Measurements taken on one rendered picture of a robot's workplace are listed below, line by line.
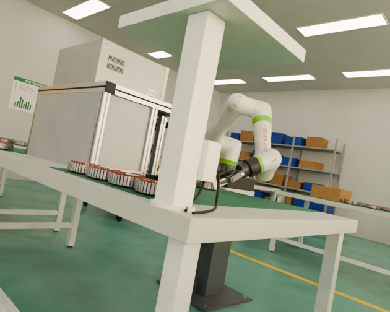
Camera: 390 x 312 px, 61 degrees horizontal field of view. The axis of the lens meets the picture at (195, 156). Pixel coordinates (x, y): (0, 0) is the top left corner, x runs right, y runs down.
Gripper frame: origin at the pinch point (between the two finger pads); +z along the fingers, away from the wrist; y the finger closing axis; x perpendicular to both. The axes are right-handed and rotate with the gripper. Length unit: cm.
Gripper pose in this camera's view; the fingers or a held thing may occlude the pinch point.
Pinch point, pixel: (210, 183)
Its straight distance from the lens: 158.1
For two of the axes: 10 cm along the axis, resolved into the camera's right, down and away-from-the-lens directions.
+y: -3.0, -0.2, 9.5
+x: -3.1, -9.4, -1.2
